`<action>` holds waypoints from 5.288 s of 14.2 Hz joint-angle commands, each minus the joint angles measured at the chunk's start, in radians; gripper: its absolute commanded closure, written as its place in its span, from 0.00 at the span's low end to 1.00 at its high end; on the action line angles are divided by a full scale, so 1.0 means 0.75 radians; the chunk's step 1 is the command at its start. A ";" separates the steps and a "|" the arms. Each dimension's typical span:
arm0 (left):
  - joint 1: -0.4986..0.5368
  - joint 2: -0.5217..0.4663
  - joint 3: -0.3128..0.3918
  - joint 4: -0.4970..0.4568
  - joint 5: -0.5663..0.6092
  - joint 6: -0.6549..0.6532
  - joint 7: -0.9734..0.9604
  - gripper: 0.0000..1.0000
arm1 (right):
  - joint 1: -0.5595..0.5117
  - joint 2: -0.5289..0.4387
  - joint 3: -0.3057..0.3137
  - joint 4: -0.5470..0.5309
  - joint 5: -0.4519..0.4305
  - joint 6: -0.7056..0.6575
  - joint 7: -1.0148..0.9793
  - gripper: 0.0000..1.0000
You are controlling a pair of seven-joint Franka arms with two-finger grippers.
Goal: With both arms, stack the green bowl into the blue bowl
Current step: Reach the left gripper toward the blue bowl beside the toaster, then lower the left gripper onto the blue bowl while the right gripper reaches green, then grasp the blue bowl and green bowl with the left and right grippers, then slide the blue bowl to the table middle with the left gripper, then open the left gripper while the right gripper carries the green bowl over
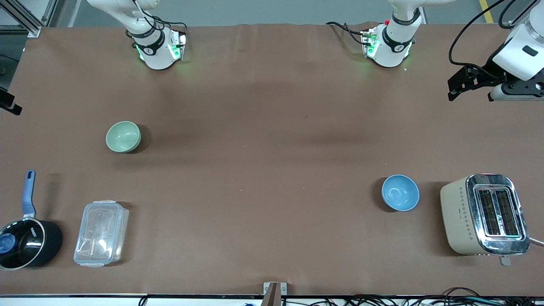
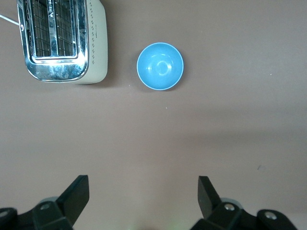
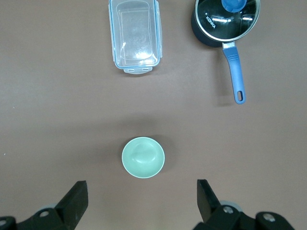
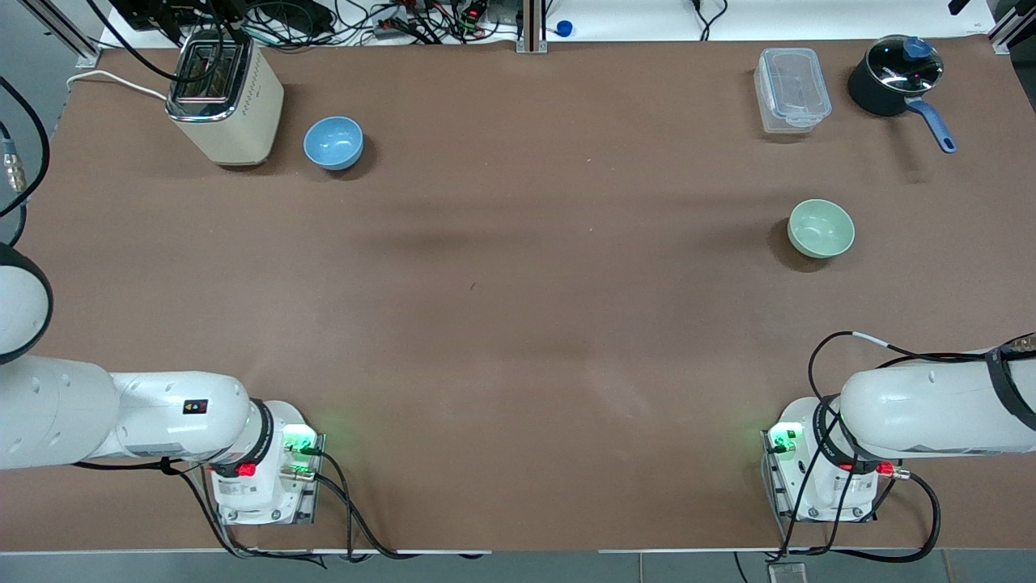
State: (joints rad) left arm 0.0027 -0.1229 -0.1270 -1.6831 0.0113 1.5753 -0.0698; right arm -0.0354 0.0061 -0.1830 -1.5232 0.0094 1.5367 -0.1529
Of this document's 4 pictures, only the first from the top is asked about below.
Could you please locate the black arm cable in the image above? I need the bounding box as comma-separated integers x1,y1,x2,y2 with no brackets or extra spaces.
449,0,513,79
132,0,188,41

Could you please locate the black pot with blue handle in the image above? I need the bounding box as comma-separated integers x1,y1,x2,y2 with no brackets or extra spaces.
0,170,63,271

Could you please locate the beige chrome toaster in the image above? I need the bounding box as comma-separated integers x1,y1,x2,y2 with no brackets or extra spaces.
440,173,531,267

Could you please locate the brown table mat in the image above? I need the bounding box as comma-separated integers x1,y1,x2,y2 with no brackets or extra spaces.
0,22,544,297

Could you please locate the black base cable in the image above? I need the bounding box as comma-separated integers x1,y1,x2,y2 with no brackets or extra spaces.
326,21,367,45

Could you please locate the aluminium profile frame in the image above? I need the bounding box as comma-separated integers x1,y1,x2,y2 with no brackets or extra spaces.
0,0,58,38

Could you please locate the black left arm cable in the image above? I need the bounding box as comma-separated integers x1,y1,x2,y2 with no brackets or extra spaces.
449,0,513,79

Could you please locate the glass pot lid blue knob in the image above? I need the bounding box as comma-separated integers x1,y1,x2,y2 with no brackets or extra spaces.
0,218,45,269

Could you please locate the metal bracket with brown post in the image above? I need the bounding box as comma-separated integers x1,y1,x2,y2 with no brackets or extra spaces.
261,282,288,306

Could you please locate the black cable tangle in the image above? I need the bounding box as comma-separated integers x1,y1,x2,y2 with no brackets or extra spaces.
340,288,544,306

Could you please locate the green ceramic bowl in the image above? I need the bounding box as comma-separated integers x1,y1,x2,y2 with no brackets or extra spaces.
106,121,142,153

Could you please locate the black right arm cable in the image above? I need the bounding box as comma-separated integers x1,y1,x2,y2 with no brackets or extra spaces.
132,0,188,41

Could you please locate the clear plastic food container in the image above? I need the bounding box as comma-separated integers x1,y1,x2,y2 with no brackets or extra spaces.
74,200,130,268

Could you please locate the blue ceramic bowl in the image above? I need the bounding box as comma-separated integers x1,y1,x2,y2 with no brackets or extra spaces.
381,175,420,212

